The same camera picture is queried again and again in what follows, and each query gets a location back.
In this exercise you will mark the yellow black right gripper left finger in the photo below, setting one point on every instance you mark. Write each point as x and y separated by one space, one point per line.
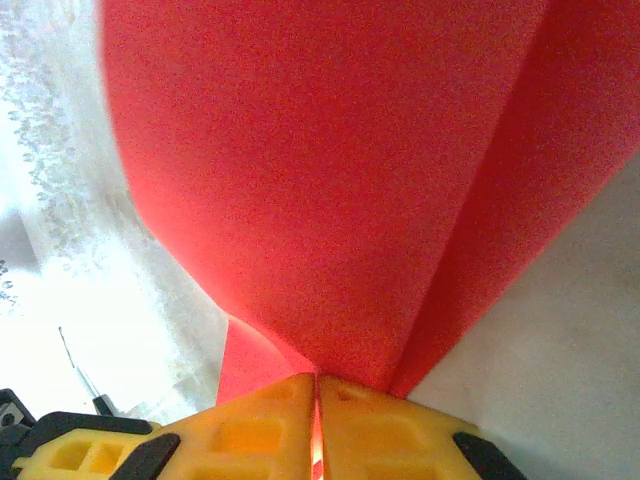
235 435

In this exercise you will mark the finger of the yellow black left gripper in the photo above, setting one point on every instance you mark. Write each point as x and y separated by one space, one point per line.
75 455

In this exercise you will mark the red paper sheet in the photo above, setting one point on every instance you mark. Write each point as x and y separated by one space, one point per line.
325 175

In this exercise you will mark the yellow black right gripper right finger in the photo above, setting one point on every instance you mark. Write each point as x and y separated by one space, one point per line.
390 440

